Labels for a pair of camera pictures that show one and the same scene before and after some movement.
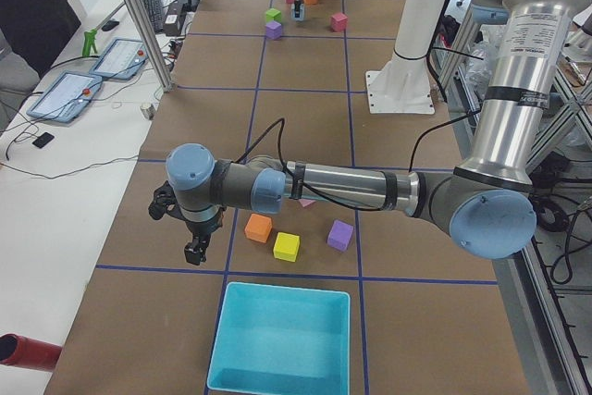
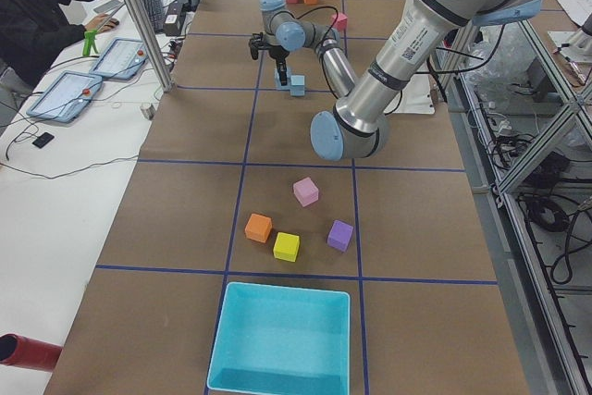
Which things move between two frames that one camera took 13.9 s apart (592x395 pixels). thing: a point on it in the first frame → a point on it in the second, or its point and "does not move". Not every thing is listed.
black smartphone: x=43 y=140 does not move
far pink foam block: x=339 y=22 does not move
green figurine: x=89 y=41 does not move
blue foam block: x=302 y=12 → x=297 y=85
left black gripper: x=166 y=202 → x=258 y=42
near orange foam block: x=258 y=228 does not move
